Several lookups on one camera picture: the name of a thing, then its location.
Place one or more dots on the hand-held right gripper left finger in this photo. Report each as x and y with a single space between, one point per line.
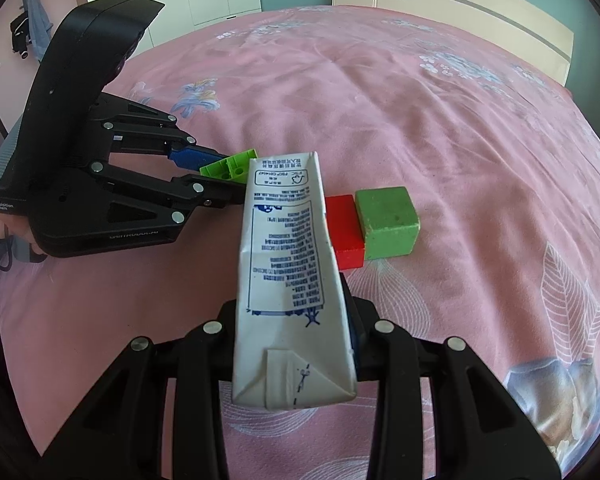
227 320

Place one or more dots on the black hanging bag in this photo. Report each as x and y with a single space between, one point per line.
17 35

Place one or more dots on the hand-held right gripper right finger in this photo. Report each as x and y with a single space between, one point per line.
360 332

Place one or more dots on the cream bed headboard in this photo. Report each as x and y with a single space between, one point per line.
455 5

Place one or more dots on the blue hanging garment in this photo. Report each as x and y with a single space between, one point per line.
37 20

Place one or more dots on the white blue milk carton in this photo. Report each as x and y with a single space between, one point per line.
290 260

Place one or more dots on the light green building block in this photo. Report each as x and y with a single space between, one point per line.
225 165

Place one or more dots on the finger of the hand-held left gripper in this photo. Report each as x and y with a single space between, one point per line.
215 195
187 156

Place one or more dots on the pink floral blanket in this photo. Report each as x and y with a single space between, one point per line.
430 135

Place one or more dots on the green wooden cube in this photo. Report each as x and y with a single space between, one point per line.
387 220

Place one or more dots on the red wooden block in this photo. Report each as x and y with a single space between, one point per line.
345 230

